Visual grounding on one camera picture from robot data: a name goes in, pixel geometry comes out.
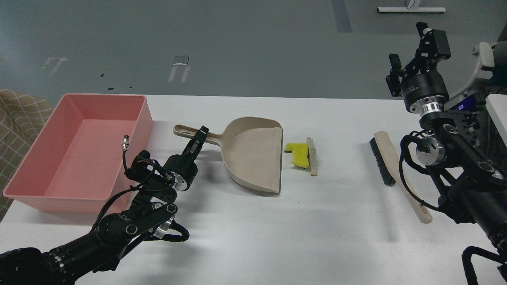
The beige checkered cloth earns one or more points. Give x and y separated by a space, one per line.
22 117

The yellow sponge piece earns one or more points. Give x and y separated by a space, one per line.
300 152

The white bread slice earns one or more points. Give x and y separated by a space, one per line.
312 157

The beige brush black bristles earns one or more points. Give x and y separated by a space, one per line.
388 161

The white side table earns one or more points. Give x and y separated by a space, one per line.
496 105

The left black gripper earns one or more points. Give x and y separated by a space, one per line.
183 165

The white chair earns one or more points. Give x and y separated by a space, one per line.
484 62

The seated person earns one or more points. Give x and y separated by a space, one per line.
495 147

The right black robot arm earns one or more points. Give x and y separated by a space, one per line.
456 163

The white floor stand base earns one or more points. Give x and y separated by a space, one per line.
411 7

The beige plastic dustpan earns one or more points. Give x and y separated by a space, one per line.
251 150

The pink plastic bin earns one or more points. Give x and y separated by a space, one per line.
75 164

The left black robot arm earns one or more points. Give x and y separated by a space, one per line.
144 212

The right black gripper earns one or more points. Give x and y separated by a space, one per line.
419 80

